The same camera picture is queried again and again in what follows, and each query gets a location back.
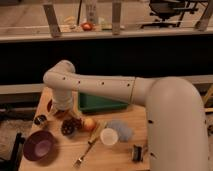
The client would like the dark purple grapes bunch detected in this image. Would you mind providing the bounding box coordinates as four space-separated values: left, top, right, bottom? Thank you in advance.
61 118 82 136

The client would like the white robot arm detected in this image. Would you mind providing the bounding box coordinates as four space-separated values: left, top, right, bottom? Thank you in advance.
43 60 210 171

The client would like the translucent plastic cup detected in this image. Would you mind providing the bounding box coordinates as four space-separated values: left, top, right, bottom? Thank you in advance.
100 128 118 147

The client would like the green tray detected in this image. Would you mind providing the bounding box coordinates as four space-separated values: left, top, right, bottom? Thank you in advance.
78 93 128 113

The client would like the red yellow apple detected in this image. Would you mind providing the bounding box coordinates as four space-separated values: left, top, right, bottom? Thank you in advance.
83 118 96 131

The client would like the blue cloth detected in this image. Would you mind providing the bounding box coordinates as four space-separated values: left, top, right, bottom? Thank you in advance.
107 120 133 142

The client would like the red fruit on shelf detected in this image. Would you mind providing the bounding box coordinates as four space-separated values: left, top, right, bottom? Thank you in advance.
81 22 94 31

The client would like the small dark round can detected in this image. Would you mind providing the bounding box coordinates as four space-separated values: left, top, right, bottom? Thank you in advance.
34 115 48 127

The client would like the purple bowl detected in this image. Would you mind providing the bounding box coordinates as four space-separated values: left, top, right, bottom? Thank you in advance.
23 130 55 161

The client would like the black office chair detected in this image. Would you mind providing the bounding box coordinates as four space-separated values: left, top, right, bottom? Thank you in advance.
141 0 208 28

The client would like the fork with wooden handle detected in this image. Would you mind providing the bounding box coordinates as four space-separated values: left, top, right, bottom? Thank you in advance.
73 121 106 169

